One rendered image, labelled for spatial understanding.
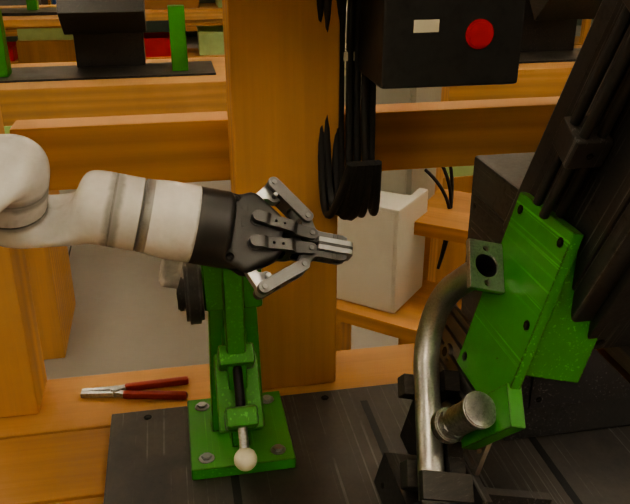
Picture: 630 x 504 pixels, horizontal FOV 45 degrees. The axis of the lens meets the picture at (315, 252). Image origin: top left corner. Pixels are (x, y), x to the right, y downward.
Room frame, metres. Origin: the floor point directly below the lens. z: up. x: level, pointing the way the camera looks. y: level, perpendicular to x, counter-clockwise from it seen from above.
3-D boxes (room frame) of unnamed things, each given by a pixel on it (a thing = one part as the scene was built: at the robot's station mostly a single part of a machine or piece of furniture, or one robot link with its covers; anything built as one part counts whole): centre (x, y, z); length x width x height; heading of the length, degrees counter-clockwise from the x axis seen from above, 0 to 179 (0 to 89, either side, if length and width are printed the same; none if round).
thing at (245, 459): (0.74, 0.09, 0.96); 0.06 x 0.03 x 0.06; 11
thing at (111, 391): (0.95, 0.27, 0.89); 0.16 x 0.05 x 0.01; 95
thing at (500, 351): (0.69, -0.23, 1.17); 0.13 x 0.12 x 0.20; 101
